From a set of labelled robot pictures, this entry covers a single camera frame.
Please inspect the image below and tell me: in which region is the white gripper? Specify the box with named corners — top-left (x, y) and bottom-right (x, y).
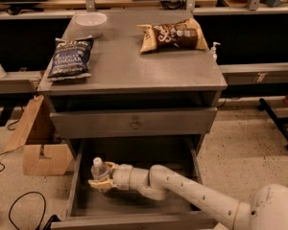
top-left (88, 161), bottom-right (133, 191)

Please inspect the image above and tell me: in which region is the clear plastic water bottle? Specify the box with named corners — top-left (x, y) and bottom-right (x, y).
top-left (91, 157), bottom-right (110, 181)

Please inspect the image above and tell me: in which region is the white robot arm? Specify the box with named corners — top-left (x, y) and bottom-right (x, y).
top-left (88, 158), bottom-right (288, 230)

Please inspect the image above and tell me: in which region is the grey open middle drawer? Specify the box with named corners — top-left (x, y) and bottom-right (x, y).
top-left (51, 136), bottom-right (217, 230)

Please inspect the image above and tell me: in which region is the grey upper drawer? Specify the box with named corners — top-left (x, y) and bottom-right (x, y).
top-left (50, 107), bottom-right (217, 139)

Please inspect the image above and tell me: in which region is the grey drawer cabinet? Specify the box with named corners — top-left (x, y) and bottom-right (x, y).
top-left (37, 10), bottom-right (227, 153)

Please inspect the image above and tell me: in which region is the small pump dispenser bottle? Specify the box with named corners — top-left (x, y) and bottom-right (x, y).
top-left (210, 42), bottom-right (221, 63)

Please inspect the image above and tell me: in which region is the cardboard box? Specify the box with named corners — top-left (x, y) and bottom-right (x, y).
top-left (5, 96), bottom-right (74, 176)

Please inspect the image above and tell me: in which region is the blue vinegar chip bag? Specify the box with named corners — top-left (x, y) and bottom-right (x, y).
top-left (48, 36), bottom-right (94, 81)

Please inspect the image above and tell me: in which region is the brown and yellow snack bag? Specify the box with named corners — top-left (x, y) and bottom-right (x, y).
top-left (137, 18), bottom-right (208, 53)

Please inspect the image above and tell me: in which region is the black table leg stand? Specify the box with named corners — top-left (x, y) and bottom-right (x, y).
top-left (258, 98), bottom-right (288, 149)

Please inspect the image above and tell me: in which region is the black floor cable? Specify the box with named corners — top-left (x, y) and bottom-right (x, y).
top-left (0, 118), bottom-right (60, 230)

